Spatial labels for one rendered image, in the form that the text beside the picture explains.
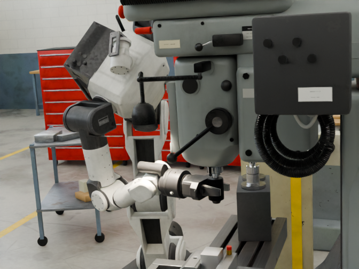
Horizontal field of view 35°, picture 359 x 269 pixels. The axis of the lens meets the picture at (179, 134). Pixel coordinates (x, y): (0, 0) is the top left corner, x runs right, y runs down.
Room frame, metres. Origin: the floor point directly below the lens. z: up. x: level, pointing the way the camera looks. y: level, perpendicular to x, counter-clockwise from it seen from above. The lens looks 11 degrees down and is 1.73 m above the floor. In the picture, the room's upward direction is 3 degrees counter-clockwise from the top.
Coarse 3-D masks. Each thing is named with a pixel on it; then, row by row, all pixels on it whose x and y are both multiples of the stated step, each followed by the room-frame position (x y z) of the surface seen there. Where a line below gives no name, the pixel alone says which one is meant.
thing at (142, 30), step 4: (136, 28) 1.82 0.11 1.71; (140, 28) 1.81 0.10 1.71; (144, 28) 1.81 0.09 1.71; (148, 28) 1.80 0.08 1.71; (152, 28) 1.81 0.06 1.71; (136, 32) 1.82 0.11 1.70; (140, 32) 1.81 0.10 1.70; (144, 32) 1.81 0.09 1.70; (148, 32) 1.80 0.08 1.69; (152, 32) 1.81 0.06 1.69
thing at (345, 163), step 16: (352, 96) 1.36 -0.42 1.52; (352, 112) 1.36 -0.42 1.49; (352, 128) 1.36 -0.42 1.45; (352, 144) 1.36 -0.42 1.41; (352, 160) 1.36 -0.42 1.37; (352, 176) 1.36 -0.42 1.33; (352, 192) 1.35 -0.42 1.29; (352, 208) 1.35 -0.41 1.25; (352, 224) 1.35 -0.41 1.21; (352, 240) 1.35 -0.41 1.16; (352, 256) 1.34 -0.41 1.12
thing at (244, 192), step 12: (240, 180) 2.11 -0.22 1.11; (264, 180) 2.09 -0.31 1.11; (240, 192) 1.96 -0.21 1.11; (252, 192) 1.96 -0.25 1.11; (264, 192) 1.95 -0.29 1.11; (240, 204) 1.96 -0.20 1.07; (252, 204) 1.96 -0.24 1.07; (264, 204) 1.95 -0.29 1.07; (240, 216) 1.96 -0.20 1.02; (252, 216) 1.96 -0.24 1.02; (264, 216) 1.95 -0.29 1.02; (240, 228) 1.96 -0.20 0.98; (252, 228) 1.96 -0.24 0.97; (264, 228) 1.95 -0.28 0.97; (240, 240) 1.96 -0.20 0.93; (252, 240) 1.96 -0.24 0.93; (264, 240) 1.95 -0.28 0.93
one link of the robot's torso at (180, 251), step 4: (172, 236) 2.53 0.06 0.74; (176, 236) 2.53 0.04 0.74; (180, 236) 2.53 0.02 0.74; (172, 240) 2.52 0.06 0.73; (176, 240) 2.51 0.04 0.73; (180, 240) 2.48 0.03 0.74; (176, 244) 2.51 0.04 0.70; (180, 244) 2.44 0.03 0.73; (184, 244) 2.51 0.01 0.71; (140, 248) 2.42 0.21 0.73; (176, 248) 2.40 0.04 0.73; (180, 248) 2.43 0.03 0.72; (184, 248) 2.50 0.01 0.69; (176, 252) 2.37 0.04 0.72; (180, 252) 2.39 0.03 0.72; (184, 252) 2.49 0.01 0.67; (176, 256) 2.36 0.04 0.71; (180, 256) 2.38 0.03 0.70; (184, 256) 2.48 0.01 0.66; (136, 260) 2.40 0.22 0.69; (140, 268) 2.38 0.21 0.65
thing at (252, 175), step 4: (248, 172) 2.00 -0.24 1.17; (252, 172) 1.99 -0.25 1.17; (256, 172) 2.00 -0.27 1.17; (248, 176) 2.00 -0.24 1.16; (252, 176) 1.99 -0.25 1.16; (256, 176) 2.00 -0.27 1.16; (248, 180) 2.00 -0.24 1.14; (252, 180) 1.99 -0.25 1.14; (256, 180) 2.00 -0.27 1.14; (248, 184) 2.00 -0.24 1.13; (252, 184) 1.99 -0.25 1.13; (256, 184) 2.00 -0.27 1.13
